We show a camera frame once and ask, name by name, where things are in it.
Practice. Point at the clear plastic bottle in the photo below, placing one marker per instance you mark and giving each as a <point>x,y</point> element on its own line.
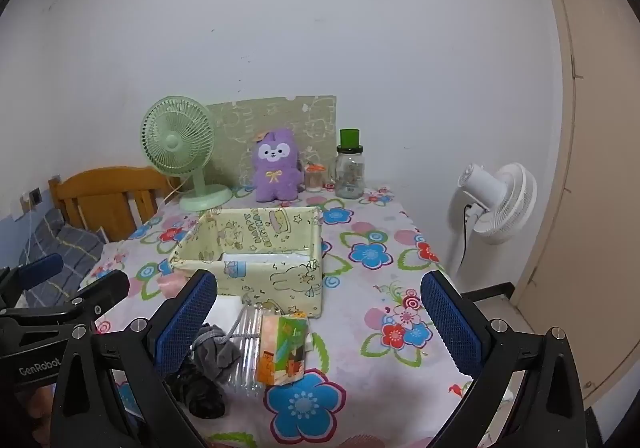
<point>245,353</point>

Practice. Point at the beige door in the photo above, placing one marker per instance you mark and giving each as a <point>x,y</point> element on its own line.
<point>600,177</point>

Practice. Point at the glass jar green lid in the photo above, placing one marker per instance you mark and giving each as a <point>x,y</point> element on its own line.
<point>349,177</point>

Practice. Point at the white standing fan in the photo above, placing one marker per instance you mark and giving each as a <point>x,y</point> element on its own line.
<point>500,203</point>

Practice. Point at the black cloth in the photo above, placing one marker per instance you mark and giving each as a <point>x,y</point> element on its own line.
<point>202,395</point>

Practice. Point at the grey plaid pillow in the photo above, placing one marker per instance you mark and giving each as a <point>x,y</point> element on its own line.
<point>75,248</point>

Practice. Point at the green patterned board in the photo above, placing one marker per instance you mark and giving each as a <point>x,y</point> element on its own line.
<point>280,115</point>

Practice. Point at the green desk fan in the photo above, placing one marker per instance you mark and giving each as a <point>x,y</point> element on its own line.
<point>172,140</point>

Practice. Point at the floral tablecloth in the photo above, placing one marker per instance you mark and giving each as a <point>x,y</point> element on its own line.
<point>360,368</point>

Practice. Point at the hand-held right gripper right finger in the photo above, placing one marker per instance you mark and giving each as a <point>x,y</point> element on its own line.
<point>450,323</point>

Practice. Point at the wooden bed headboard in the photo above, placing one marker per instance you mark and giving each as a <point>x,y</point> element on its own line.
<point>100,188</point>

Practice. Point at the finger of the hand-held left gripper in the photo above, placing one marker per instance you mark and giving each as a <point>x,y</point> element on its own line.
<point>107,285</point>
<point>42,269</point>

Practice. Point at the yellow cartoon fabric storage box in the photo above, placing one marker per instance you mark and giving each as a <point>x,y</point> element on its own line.
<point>290,283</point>

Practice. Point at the purple plush toy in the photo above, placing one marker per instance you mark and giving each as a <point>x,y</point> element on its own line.
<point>275,172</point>

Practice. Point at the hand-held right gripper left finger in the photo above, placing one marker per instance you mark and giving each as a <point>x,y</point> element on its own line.
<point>187,323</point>

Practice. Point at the cotton swab jar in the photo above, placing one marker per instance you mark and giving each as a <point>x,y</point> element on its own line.
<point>315,180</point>

